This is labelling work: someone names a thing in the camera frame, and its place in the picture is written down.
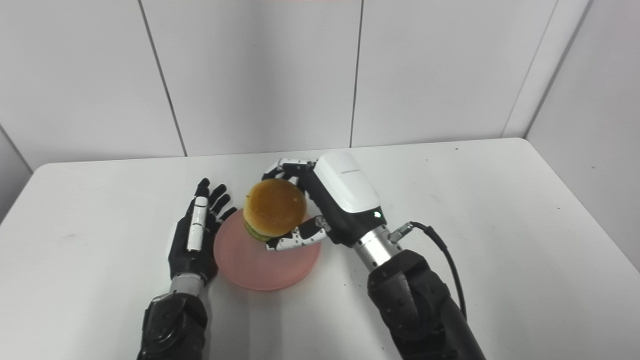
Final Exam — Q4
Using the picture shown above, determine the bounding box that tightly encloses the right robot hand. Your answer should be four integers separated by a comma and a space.
261, 152, 388, 252

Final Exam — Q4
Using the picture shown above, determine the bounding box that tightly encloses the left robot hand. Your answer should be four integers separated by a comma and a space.
167, 178, 238, 285

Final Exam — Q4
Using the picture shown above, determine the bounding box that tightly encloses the toy hamburger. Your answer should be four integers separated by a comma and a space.
242, 178, 308, 243

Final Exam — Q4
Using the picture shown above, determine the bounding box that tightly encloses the pink plate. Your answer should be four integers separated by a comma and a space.
213, 208, 322, 292

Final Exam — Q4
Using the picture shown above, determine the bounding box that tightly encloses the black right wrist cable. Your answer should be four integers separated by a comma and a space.
388, 221, 468, 321

